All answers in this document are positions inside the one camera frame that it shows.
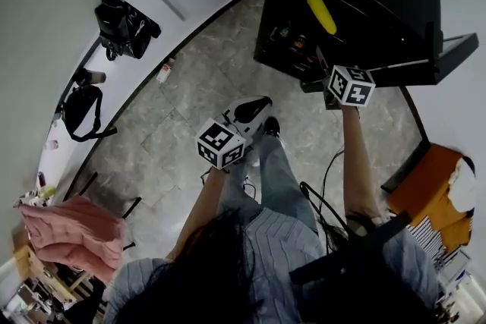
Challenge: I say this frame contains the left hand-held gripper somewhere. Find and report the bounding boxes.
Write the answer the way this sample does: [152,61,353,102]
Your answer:
[194,95,274,170]

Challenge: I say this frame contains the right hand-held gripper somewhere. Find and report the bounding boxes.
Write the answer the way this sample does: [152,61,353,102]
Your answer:
[301,45,377,111]

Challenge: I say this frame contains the yellow corn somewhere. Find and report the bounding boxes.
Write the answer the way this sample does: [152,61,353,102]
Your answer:
[306,0,339,36]

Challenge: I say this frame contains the person's left forearm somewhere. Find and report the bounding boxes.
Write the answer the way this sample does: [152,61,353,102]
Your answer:
[166,165,230,261]

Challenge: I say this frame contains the person's right forearm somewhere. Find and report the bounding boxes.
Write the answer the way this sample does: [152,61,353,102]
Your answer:
[339,104,385,227]

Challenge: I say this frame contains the black shoulder bag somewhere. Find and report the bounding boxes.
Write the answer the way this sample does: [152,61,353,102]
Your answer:
[62,84,118,143]

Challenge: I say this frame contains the orange item in fridge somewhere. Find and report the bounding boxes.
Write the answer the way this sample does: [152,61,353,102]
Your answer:
[290,33,308,51]

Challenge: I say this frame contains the person's black shoe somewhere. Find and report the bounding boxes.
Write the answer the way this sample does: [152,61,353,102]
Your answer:
[263,116,282,138]

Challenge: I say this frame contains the person's blue jeans legs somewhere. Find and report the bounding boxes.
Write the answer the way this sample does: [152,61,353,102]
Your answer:
[222,132,320,237]

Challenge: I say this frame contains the small white carton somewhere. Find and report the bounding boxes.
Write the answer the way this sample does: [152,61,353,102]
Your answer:
[156,57,176,84]

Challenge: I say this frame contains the person's grey ribbed sweater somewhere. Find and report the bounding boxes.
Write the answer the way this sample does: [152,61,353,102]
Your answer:
[103,206,441,324]

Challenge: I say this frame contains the brown paper cup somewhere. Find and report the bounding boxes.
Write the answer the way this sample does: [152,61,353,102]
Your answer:
[77,68,107,85]

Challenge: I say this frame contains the black leather backpack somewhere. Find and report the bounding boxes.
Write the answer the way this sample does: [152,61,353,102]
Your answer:
[93,0,163,62]

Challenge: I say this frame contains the white bench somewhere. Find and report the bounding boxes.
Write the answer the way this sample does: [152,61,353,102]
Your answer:
[36,3,160,194]

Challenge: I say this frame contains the orange cloth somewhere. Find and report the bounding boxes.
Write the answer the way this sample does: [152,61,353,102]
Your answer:
[386,143,476,254]

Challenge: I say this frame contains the pink padded jacket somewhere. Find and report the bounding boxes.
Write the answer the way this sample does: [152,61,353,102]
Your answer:
[17,194,127,285]

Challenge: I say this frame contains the white plush item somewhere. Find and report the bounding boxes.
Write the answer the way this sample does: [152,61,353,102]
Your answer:
[447,156,478,210]

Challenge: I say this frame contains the black white striped cloth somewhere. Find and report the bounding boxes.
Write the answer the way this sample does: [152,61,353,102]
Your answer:
[406,215,446,263]

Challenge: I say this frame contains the wooden rack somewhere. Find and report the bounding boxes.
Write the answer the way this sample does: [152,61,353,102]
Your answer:
[11,243,98,318]

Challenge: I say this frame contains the black cable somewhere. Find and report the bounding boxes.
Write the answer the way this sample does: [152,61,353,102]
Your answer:
[298,146,346,240]

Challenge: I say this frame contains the black strap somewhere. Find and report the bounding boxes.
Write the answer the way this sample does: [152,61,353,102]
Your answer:
[289,209,414,285]

